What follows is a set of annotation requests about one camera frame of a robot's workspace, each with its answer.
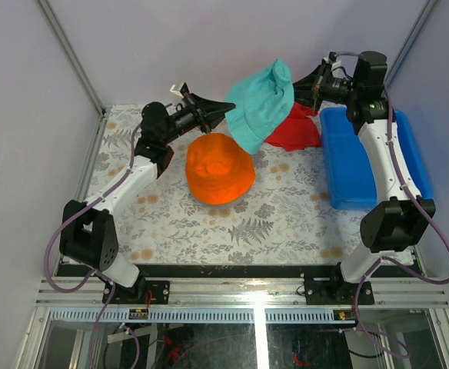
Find orange hat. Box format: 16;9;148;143
185;133;256;205

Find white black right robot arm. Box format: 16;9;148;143
203;51;436;304

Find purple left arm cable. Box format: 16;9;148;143
44;122;148;369

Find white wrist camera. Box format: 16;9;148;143
170;82;189;98
321;52;341;72

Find white slotted cable duct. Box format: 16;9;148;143
50;307;355;324

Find aluminium corner frame post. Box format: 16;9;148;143
35;0;106;117

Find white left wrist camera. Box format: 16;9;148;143
170;82;189;98

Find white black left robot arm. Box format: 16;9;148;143
59;91;235;304

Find grey bucket hat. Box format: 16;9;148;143
208;194;247;210

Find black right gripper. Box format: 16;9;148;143
279;61;360;113

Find aluminium mounting rail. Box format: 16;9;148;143
35;278;449;309

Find red cloth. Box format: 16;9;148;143
265;102;321;151

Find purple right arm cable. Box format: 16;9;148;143
331;51;449;358

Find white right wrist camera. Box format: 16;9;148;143
321;52;341;72

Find right aluminium corner post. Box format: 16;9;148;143
384;0;441;88

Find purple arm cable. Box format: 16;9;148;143
331;51;449;358
44;122;148;369

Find blue plastic bin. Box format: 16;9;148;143
320;107;433;211

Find teal bucket hat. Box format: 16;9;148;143
225;58;294;155

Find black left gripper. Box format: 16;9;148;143
161;91;234;145

